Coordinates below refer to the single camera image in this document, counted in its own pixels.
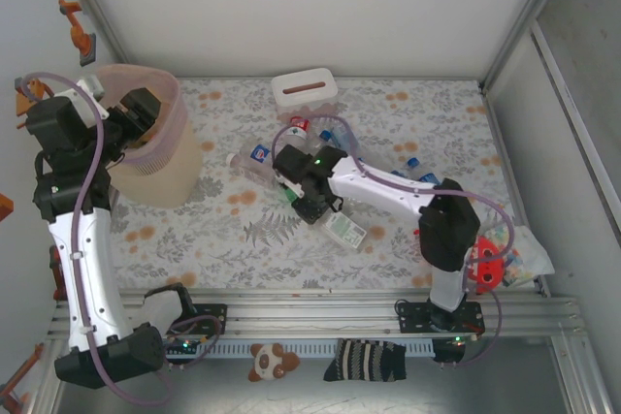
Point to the brown white panda plush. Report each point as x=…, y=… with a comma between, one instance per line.
x=271, y=360

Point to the water bottle dark blue label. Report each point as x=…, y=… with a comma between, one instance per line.
x=429, y=177
x=399, y=173

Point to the pink beige mesh bin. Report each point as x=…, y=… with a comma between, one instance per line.
x=165, y=167

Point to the clear bottle blue cap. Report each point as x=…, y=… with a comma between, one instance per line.
x=324, y=135

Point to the red shark toy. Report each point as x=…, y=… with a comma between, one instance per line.
x=490, y=264

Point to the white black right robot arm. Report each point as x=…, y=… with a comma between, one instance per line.
x=383, y=186

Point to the black left mount plate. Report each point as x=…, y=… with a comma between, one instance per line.
x=213, y=317

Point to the slim clear bottle white cap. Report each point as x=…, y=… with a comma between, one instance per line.
x=240, y=164

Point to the white pink tissue box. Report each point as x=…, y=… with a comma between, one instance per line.
x=291, y=99

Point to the green plastic bottle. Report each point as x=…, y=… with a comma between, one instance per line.
x=289, y=194

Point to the left controller board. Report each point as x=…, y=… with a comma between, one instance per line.
x=183, y=347

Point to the orange arc wall sticker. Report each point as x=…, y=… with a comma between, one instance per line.
x=22, y=367

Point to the black right mount plate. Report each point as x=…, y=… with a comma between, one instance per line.
x=412, y=319

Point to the aluminium frame rail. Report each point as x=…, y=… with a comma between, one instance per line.
x=315, y=322

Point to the clear bottle blue round logo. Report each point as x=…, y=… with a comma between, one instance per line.
x=259, y=153

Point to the grey side panel rail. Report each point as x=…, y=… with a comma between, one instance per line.
x=556, y=79

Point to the clear bottle pale blue label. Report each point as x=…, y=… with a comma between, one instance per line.
x=342, y=135

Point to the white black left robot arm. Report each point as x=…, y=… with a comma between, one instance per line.
x=82, y=264

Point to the square bottle green white label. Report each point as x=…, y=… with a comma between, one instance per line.
x=345, y=230

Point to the black white striped sock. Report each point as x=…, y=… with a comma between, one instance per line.
x=364, y=360

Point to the orange curved wall sticker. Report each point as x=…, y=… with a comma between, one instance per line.
x=22, y=111

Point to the right controller board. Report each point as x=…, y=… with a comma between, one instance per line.
x=453, y=343

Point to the clear bottle red white label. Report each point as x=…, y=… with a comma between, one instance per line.
x=299, y=125

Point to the black mount plate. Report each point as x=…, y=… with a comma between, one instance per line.
x=213, y=317
x=412, y=319

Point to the controller board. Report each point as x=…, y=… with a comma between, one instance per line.
x=453, y=343
x=183, y=347

